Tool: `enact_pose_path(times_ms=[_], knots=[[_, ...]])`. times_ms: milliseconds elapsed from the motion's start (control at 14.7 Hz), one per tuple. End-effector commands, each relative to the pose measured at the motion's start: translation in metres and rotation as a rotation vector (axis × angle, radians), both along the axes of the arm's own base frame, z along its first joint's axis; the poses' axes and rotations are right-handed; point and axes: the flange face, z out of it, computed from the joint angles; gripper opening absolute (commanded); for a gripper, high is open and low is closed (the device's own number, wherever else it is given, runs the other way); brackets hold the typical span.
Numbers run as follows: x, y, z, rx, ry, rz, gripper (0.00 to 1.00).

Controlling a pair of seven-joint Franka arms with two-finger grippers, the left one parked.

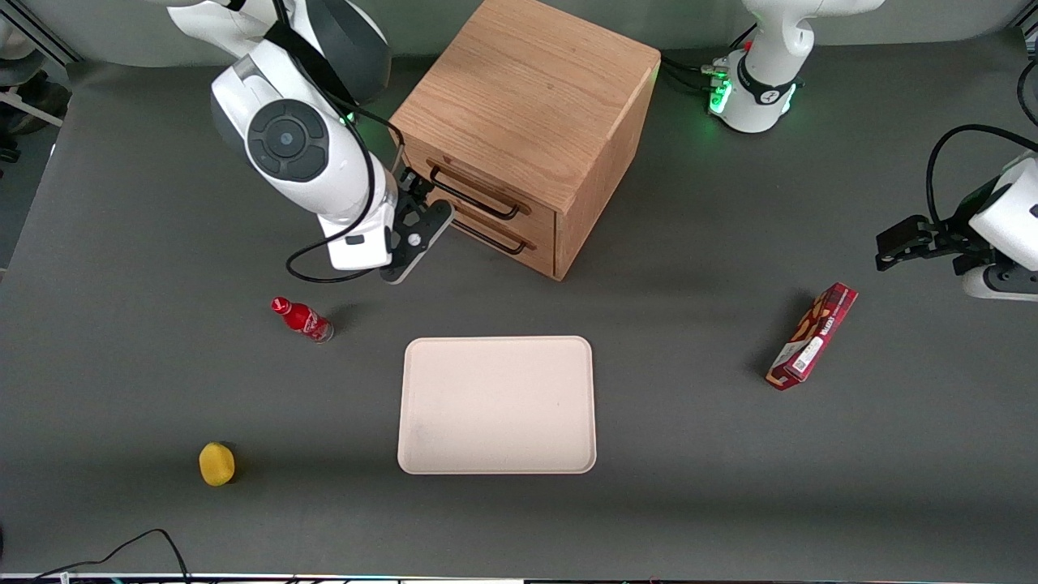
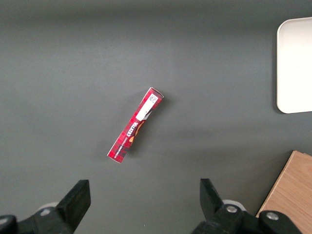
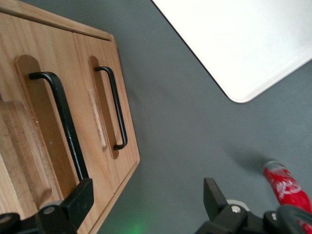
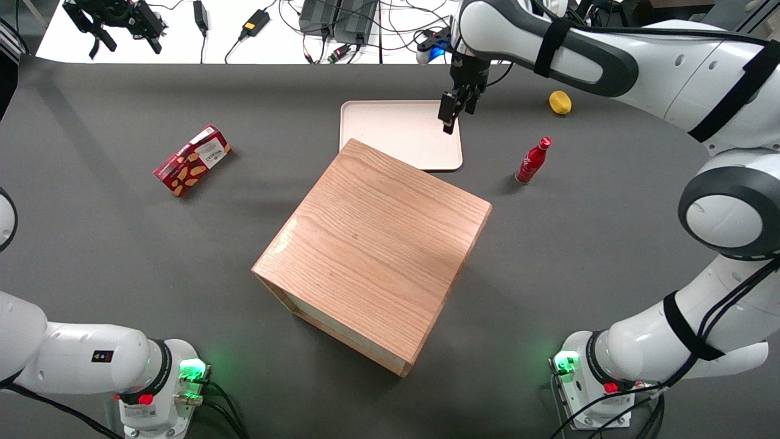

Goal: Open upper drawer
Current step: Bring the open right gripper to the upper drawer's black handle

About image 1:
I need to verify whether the yellow sponge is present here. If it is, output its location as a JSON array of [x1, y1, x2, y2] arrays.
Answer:
[[199, 441, 237, 487]]

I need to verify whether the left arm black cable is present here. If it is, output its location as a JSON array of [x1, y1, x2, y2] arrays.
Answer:
[[927, 124, 1038, 228]]

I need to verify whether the small red cola bottle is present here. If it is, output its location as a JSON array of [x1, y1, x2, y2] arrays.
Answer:
[[271, 296, 334, 344]]

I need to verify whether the white rectangular plastic tray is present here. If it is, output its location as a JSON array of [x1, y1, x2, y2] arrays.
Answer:
[[397, 335, 598, 475]]

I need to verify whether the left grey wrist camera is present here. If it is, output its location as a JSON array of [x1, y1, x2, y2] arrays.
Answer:
[[962, 264, 1038, 303]]

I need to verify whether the black arm base cable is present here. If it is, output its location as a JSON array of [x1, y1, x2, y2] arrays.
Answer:
[[661, 65, 718, 94], [661, 54, 725, 75]]

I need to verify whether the dark background equipment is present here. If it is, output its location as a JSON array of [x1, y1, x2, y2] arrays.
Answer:
[[0, 65, 72, 163]]

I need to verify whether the wooden drawer cabinet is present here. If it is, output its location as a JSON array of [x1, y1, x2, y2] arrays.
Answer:
[[389, 0, 662, 281]]

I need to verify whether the wooden drawer front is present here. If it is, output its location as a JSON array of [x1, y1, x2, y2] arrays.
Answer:
[[430, 195, 557, 278], [401, 138, 557, 246]]

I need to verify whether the black looping edge cable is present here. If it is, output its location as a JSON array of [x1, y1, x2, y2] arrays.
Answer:
[[1017, 57, 1038, 127]]

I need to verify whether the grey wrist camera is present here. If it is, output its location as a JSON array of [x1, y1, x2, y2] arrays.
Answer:
[[962, 264, 1038, 303], [379, 200, 456, 286]]

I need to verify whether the thin black table cable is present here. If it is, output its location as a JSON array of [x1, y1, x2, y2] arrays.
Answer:
[[32, 529, 191, 584]]

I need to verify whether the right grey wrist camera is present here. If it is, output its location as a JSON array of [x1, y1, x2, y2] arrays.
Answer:
[[379, 200, 456, 286]]

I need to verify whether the black metal drawer handle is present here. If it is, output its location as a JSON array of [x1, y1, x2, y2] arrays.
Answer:
[[450, 213, 536, 256], [427, 165, 532, 221]]

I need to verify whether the red tartan cookie box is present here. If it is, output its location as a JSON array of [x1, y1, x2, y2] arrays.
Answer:
[[766, 282, 859, 392]]

